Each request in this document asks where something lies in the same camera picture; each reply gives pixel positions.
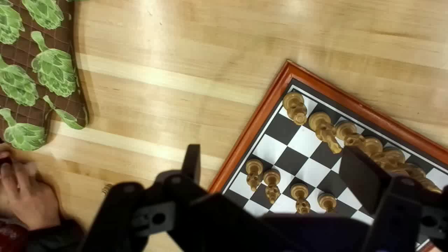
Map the white chess bishop piece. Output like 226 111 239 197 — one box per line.
337 122 365 148

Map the white chess knight piece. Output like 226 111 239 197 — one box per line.
309 113 342 155

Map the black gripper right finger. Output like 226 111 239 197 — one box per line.
339 148 448 252

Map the white chess rook piece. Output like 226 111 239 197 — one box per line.
283 93 307 127

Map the brown artichoke print cloth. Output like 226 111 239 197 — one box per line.
0 0 89 152

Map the wooden framed chess board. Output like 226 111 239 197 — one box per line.
208 59 448 252

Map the white chess pawn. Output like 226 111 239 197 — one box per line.
318 194 338 212
292 184 311 215
246 160 264 191
264 170 281 205

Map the person's bare hand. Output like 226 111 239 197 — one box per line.
0 145 61 232

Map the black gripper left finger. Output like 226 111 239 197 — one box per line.
80 145 208 252

